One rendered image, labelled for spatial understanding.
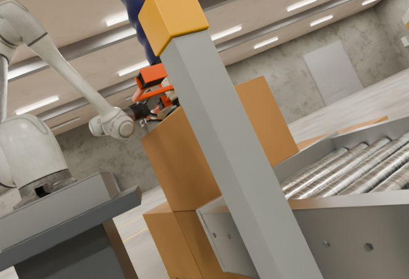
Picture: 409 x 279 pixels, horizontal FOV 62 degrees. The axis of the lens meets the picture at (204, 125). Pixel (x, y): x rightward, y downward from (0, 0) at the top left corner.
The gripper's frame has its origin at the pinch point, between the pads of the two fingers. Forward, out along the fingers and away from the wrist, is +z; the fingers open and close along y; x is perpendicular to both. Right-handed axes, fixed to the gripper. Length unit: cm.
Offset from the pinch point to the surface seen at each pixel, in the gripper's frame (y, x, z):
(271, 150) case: 42, 55, 6
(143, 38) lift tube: -25.9, 26.8, -10.1
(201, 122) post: 26, 120, -53
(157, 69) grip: -1, 59, -26
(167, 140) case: 20.6, 28.0, -20.3
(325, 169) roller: 53, 77, 7
